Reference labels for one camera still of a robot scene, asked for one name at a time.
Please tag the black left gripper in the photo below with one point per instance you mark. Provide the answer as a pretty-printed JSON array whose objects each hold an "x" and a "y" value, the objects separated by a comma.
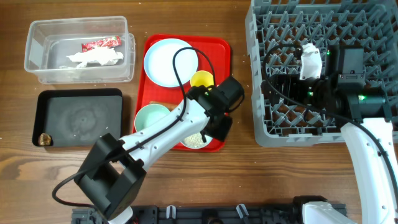
[{"x": 222, "y": 132}]

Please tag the light blue bowl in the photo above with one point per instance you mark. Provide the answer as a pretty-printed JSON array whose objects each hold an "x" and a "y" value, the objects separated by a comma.
[{"x": 196, "y": 141}]

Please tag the white tissue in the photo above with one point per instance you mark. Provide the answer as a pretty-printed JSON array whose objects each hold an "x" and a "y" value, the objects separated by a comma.
[{"x": 100, "y": 55}]

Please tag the clear plastic waste bin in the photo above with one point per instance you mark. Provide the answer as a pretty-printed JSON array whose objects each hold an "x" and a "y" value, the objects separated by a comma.
[{"x": 50, "y": 43}]

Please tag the mint green bowl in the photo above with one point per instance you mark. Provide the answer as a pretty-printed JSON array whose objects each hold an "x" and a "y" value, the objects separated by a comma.
[{"x": 148, "y": 115}]

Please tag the brown walnut food scrap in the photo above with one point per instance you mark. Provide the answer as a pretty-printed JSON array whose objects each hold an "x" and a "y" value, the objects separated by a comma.
[{"x": 44, "y": 140}]

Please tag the large light blue plate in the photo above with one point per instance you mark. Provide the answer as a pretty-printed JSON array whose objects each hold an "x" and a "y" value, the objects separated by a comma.
[{"x": 158, "y": 64}]

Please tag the red snack wrapper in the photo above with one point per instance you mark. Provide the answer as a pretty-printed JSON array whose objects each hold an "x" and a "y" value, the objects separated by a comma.
[{"x": 108, "y": 42}]

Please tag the white rice grains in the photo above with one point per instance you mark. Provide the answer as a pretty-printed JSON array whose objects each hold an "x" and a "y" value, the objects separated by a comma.
[{"x": 195, "y": 140}]

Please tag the black waste tray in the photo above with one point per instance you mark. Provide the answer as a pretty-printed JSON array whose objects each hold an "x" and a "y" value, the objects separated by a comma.
[{"x": 78, "y": 117}]

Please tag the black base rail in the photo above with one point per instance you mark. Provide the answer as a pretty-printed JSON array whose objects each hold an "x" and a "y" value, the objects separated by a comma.
[{"x": 268, "y": 214}]

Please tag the grey dishwasher rack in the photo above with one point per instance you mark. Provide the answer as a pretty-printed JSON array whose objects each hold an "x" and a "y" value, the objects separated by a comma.
[{"x": 370, "y": 24}]

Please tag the yellow plastic cup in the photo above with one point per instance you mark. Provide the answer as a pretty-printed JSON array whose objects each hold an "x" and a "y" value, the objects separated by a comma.
[{"x": 202, "y": 77}]

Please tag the orange carrot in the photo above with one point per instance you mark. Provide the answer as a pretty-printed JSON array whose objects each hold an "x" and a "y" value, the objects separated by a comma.
[{"x": 169, "y": 106}]

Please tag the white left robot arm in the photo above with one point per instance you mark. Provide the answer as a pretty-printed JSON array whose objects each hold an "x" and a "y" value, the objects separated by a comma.
[{"x": 114, "y": 170}]

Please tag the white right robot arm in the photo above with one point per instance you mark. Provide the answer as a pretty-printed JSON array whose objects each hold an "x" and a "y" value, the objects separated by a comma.
[{"x": 337, "y": 89}]

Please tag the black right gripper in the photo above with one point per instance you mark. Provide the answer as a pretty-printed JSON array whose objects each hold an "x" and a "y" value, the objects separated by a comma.
[{"x": 290, "y": 81}]

